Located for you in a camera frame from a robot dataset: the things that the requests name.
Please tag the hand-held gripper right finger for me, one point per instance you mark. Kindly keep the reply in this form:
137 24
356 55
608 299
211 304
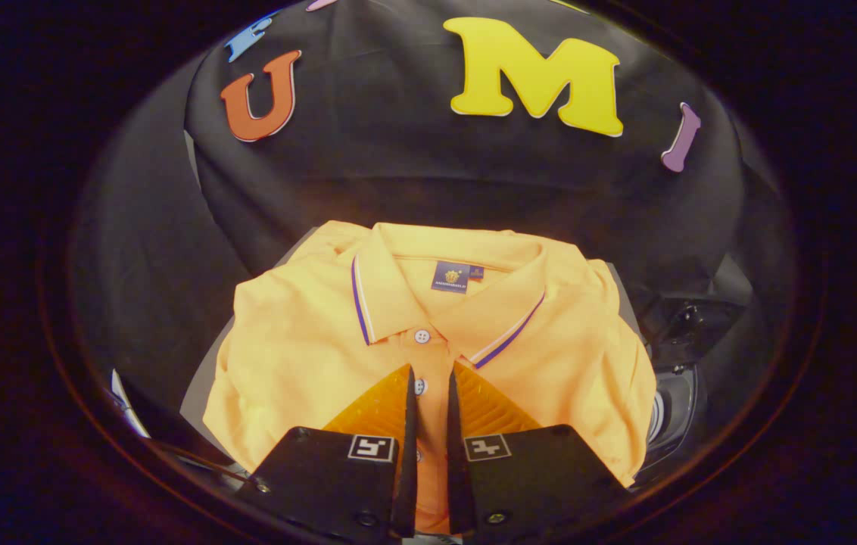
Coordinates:
534 484

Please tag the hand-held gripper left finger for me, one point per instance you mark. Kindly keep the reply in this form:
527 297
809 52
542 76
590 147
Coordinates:
338 484

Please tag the orange polo shirt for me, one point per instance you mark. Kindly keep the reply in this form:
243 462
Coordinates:
300 341

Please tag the dark grey washing machine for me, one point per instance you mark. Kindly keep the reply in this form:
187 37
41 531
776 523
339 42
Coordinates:
674 412

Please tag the grey cabinet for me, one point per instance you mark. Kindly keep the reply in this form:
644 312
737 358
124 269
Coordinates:
201 393

